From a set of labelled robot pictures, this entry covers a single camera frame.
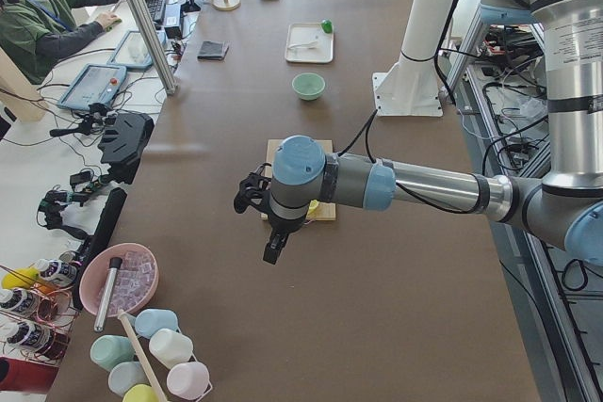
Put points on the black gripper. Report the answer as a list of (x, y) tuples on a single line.
[(282, 226)]

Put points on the white ceramic spoon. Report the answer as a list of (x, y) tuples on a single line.
[(303, 46)]

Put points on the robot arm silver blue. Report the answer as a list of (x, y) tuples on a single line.
[(563, 208)]

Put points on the mint green bowl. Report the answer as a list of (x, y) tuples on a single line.
[(308, 86)]

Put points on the pink bowl with ice cubes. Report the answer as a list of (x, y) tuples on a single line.
[(135, 283)]

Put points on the lemon slice stack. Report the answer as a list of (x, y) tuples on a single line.
[(312, 207)]

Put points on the wooden cutting board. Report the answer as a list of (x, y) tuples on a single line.
[(325, 211)]

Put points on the white cup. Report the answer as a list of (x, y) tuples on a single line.
[(170, 347)]

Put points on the light blue cup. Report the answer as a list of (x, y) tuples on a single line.
[(150, 321)]

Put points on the silver metal tube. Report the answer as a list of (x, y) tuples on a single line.
[(115, 264)]

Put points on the black long bar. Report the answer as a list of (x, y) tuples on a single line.
[(97, 242)]

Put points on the pink cup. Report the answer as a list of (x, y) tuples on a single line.
[(189, 380)]

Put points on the wooden cup rack stick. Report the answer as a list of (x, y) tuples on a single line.
[(140, 353)]

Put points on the white rectangular tray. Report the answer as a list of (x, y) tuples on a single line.
[(306, 32)]

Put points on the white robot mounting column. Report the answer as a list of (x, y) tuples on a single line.
[(410, 88)]

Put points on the grey folded cloth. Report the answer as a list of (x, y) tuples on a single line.
[(213, 50)]

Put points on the green round toy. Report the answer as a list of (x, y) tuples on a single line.
[(327, 26)]

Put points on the mint green cup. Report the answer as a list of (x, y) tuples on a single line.
[(108, 351)]

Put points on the yellow cup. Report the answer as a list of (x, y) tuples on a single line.
[(140, 393)]

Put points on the pale blue grey cup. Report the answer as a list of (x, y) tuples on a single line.
[(125, 376)]

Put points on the blue teach pendant far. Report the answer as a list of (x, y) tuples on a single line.
[(131, 52)]

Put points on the blue teach pendant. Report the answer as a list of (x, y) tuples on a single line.
[(131, 52), (95, 84)]

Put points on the blue teach pendant near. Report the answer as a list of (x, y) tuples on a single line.
[(95, 84)]

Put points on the black keyboard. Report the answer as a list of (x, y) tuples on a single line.
[(156, 9)]

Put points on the yellow lemon toy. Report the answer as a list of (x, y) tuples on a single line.
[(24, 278)]

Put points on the person in green jacket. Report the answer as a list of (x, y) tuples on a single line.
[(37, 34)]

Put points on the black plastic bracket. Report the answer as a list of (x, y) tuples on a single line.
[(122, 144)]

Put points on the aluminium frame post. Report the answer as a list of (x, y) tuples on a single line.
[(146, 28)]

